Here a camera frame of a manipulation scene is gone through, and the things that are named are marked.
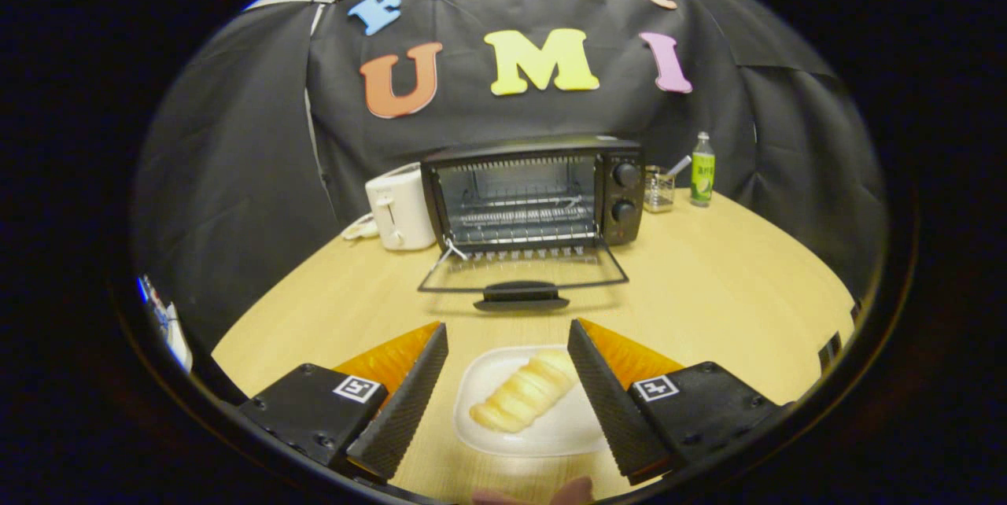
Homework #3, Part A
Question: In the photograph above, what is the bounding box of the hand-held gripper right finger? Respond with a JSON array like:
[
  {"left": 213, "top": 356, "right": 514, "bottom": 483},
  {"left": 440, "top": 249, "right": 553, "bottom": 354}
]
[{"left": 566, "top": 319, "right": 791, "bottom": 486}]

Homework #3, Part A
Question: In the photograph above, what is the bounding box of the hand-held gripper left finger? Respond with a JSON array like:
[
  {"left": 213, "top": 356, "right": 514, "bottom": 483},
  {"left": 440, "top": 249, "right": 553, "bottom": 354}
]
[{"left": 236, "top": 322, "right": 449, "bottom": 484}]

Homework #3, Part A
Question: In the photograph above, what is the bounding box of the long bread roll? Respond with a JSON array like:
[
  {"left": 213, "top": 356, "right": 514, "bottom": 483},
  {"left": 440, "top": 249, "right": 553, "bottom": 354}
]
[{"left": 470, "top": 348, "right": 579, "bottom": 434}]

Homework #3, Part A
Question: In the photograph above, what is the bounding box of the black toaster oven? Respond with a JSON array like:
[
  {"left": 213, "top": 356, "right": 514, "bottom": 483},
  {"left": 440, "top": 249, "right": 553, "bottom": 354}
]
[{"left": 417, "top": 134, "right": 646, "bottom": 313}]

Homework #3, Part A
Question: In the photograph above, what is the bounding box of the white pop-up toaster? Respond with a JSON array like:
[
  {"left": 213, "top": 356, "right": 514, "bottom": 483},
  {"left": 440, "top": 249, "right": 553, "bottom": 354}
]
[{"left": 364, "top": 162, "right": 437, "bottom": 252}]

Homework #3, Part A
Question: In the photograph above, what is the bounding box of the white plate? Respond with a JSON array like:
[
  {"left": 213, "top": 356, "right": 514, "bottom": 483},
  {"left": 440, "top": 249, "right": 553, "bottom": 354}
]
[{"left": 452, "top": 345, "right": 610, "bottom": 459}]

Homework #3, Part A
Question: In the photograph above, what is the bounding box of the small mesh holder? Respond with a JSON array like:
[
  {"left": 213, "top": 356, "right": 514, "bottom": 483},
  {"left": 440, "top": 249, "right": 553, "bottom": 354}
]
[{"left": 643, "top": 165, "right": 676, "bottom": 213}]

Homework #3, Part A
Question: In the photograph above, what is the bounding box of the green label drink bottle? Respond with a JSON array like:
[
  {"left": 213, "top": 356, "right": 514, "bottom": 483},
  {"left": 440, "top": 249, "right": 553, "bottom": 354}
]
[{"left": 690, "top": 131, "right": 717, "bottom": 208}]

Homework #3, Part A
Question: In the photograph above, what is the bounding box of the black backdrop cloth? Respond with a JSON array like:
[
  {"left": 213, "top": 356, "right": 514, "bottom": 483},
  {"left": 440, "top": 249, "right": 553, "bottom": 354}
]
[{"left": 130, "top": 0, "right": 890, "bottom": 348}]

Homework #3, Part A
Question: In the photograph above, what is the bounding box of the white toaster cable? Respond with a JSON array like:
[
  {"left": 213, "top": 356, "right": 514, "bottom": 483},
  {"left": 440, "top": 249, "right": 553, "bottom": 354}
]
[{"left": 341, "top": 214, "right": 380, "bottom": 241}]

